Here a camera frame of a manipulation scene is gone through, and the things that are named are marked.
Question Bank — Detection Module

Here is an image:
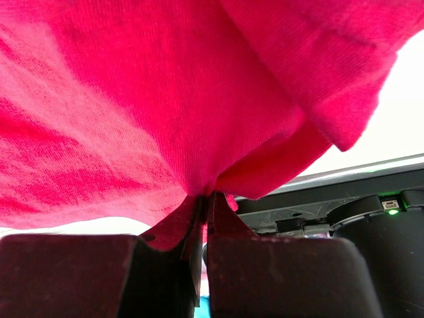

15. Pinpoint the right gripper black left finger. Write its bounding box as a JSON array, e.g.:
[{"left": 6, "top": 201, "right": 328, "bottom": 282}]
[{"left": 1, "top": 197, "right": 203, "bottom": 317}]

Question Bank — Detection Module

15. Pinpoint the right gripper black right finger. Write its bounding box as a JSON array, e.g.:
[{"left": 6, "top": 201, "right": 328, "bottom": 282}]
[{"left": 207, "top": 193, "right": 382, "bottom": 317}]

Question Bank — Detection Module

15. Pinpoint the crimson red t shirt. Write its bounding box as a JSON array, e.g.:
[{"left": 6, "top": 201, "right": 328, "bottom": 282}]
[{"left": 1, "top": 1, "right": 423, "bottom": 229}]

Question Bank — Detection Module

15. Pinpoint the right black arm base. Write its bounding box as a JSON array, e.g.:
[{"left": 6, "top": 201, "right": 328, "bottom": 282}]
[{"left": 237, "top": 163, "right": 423, "bottom": 231}]

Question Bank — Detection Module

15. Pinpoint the teal folded t shirt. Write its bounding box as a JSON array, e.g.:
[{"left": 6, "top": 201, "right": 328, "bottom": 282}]
[{"left": 193, "top": 296, "right": 211, "bottom": 318}]

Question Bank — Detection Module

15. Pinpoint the aluminium front rail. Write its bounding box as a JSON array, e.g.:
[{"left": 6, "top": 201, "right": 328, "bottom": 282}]
[{"left": 282, "top": 154, "right": 423, "bottom": 187}]

